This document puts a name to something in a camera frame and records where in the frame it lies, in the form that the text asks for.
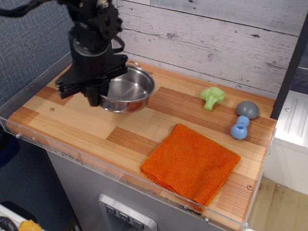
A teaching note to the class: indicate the grey cabinet with dispenser panel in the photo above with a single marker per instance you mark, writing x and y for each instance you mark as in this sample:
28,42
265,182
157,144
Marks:
107,198

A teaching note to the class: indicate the dark grey right post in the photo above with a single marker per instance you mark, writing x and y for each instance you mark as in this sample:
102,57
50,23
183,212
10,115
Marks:
291,70

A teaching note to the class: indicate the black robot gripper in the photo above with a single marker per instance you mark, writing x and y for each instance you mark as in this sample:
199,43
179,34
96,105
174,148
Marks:
91,72

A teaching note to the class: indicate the blue dumbbell-shaped toy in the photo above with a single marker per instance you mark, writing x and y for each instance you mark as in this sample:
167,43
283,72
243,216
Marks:
239,130

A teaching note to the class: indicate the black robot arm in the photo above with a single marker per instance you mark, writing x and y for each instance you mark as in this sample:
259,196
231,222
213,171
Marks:
95,50

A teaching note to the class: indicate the stainless steel pot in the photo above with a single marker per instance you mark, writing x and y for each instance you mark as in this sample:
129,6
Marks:
130,92

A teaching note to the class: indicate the green toy broccoli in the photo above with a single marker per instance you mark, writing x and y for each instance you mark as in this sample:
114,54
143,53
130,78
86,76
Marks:
212,96

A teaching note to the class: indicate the clear acrylic table guard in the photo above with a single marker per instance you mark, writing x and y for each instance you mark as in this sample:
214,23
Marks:
222,88

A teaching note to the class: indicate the orange knitted cloth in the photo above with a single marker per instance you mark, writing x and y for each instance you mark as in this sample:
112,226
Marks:
190,164

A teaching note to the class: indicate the white aluminium side unit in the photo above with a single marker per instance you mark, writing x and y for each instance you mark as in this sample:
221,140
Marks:
287,161

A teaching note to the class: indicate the grey half-sphere toy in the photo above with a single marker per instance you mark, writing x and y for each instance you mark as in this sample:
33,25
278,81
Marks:
248,109

